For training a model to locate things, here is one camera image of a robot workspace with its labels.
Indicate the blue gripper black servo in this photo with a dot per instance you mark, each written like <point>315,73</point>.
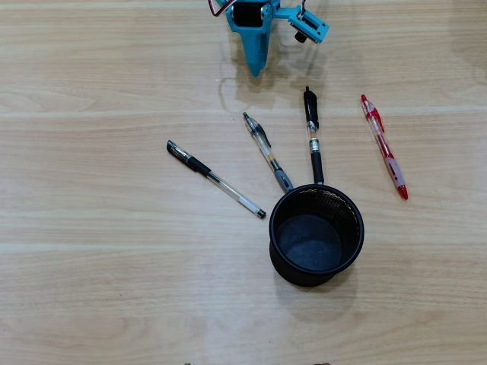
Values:
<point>254,38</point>

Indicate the clear retractable pen grey grip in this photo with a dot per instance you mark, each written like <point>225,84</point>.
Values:
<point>261,141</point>

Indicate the clear gel pen black cap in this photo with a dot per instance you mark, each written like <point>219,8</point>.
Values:
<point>198,165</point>

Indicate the red retractable pen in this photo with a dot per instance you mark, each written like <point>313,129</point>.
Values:
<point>386,152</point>

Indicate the black mesh pen holder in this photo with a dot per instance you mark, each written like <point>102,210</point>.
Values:
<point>308,247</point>

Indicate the blue wrist camera module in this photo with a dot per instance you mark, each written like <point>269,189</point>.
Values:
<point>310,24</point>

